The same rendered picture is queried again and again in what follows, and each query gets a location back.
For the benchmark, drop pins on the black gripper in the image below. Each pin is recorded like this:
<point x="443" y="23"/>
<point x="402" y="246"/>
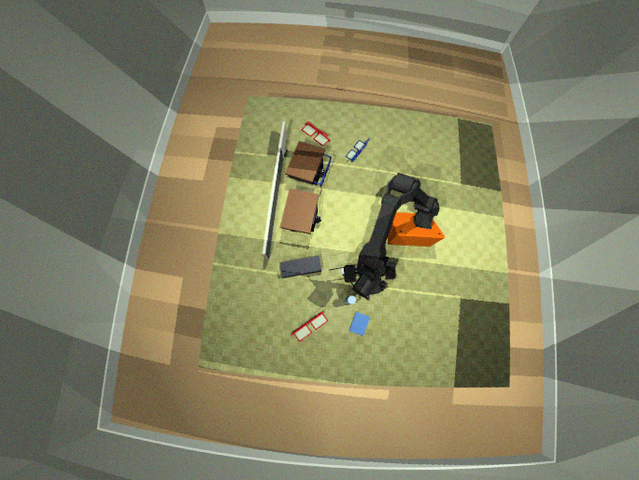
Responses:
<point x="350" y="272"/>

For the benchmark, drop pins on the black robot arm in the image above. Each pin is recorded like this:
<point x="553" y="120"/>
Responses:
<point x="373" y="254"/>

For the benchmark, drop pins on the grey flat panel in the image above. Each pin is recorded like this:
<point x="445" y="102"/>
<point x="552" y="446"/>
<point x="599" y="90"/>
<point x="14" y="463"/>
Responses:
<point x="276" y="184"/>

